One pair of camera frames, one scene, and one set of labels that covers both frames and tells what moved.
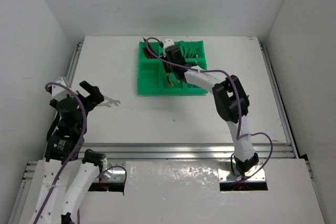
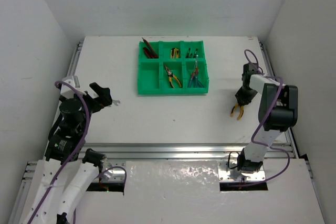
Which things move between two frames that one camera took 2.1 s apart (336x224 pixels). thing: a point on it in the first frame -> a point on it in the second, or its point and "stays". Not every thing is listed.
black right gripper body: (169, 66) -> (246, 94)
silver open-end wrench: (112, 100) stays
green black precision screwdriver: (187, 55) stays
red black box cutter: (148, 53) stays
